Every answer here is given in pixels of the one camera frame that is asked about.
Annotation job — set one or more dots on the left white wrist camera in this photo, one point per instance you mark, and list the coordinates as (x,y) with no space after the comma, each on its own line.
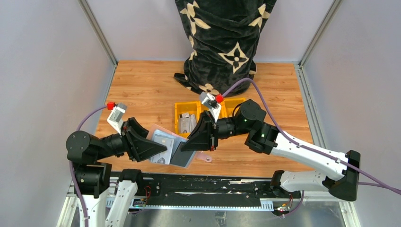
(115,117)

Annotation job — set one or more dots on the pink leather card holder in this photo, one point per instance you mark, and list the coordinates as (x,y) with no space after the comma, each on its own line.
(177,140)

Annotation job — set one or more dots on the dark grey card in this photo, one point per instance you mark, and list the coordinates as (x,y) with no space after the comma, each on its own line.
(182,158)

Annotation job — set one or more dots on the white printed card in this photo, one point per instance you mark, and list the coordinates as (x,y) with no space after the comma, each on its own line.
(167,142)

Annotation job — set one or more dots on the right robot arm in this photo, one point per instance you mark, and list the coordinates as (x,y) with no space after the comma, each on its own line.
(333,172)

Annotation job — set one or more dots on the yellow plastic end bin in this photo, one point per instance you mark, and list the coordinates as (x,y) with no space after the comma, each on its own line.
(229,104)

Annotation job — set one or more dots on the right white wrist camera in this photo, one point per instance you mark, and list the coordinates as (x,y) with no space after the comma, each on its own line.
(209,100)

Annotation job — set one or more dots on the black floral blanket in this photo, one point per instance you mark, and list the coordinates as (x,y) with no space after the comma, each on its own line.
(224,36)

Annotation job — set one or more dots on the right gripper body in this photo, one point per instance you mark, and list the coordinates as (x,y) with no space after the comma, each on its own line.
(213,133)

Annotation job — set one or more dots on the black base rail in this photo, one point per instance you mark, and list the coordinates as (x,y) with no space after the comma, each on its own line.
(206,192)

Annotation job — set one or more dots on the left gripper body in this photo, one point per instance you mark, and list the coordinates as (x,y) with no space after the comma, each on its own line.
(129,140)

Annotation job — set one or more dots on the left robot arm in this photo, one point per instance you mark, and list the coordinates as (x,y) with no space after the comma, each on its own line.
(91,178)

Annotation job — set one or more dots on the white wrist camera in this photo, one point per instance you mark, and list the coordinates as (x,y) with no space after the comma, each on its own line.
(115,117)
(209,100)

